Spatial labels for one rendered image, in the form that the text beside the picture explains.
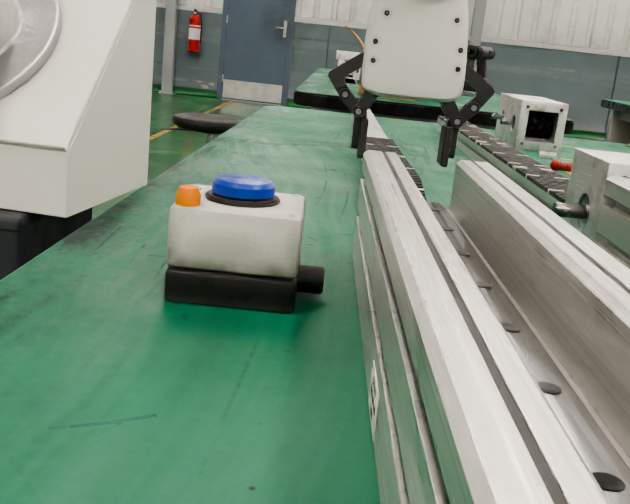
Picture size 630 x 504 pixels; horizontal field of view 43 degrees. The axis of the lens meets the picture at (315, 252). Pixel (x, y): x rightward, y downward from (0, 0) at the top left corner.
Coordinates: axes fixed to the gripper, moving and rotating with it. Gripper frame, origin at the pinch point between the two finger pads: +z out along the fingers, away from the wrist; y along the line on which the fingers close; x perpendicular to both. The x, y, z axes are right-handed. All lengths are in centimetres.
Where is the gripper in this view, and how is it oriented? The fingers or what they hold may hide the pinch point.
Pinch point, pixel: (402, 149)
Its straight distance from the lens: 82.9
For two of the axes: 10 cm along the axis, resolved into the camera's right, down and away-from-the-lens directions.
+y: -9.9, -1.0, -0.1
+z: -1.0, 9.6, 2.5
